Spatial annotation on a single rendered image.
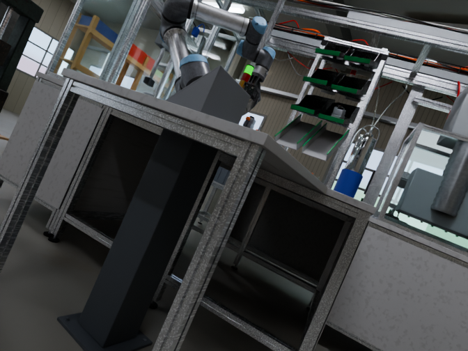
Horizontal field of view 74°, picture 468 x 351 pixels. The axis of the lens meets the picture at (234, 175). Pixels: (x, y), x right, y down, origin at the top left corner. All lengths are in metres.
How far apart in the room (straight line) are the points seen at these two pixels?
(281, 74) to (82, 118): 4.70
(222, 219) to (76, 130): 1.45
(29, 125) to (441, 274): 2.61
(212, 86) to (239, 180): 0.42
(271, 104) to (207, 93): 5.00
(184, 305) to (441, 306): 1.69
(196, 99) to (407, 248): 1.57
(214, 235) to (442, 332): 1.72
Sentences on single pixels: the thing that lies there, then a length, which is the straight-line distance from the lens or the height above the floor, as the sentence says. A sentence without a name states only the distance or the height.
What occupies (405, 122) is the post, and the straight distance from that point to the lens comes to 2.88.
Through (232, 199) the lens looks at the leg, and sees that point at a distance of 0.74.
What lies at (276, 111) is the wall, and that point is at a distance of 5.94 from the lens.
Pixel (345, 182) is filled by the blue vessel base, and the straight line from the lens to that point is 2.38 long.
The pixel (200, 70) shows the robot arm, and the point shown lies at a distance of 1.27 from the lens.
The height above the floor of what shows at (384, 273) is 0.58.
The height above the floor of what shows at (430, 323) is 0.43.
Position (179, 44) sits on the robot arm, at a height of 1.20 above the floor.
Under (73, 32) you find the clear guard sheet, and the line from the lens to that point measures 2.43.
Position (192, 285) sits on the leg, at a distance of 0.79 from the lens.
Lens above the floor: 0.73
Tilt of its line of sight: 1 degrees up
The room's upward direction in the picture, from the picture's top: 24 degrees clockwise
